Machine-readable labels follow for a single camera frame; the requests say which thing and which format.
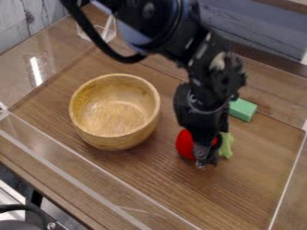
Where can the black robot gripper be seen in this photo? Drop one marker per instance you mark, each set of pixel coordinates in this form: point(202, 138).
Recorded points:
point(206, 125)

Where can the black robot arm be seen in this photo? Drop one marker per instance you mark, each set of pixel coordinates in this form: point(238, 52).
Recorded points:
point(166, 27)

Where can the wooden bowl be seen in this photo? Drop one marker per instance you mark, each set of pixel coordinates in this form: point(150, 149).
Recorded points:
point(114, 110)

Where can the clear acrylic tray wall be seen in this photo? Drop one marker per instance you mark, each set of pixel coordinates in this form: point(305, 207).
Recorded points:
point(104, 202)

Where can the red plush strawberry toy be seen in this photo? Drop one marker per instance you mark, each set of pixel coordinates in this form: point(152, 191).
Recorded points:
point(185, 144)

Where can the green rectangular block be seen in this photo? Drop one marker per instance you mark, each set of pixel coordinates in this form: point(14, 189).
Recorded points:
point(242, 109)

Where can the black table leg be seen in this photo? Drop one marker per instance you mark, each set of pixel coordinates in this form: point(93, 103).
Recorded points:
point(37, 198)

